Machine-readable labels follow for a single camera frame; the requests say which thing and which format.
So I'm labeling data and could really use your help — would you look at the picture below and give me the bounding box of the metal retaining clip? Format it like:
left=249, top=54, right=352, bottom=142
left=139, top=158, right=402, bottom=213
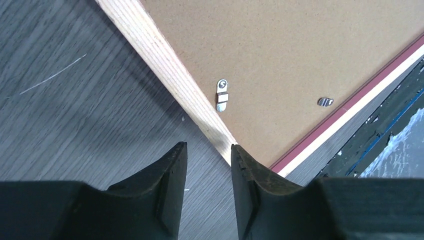
left=317, top=97, right=334, bottom=107
left=215, top=79, right=229, bottom=112

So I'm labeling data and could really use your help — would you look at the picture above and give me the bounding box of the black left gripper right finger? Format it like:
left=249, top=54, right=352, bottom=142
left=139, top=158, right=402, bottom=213
left=231, top=144, right=424, bottom=240

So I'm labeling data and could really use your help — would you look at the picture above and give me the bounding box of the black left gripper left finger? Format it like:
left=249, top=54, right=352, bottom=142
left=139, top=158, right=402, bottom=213
left=0, top=142, right=188, bottom=240

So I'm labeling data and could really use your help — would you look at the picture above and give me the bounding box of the brown backing board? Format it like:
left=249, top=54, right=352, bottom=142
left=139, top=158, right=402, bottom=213
left=142, top=0, right=424, bottom=166

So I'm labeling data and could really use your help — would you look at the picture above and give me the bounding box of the pink wooden picture frame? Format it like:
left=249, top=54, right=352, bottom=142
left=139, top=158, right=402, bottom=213
left=98, top=0, right=424, bottom=177

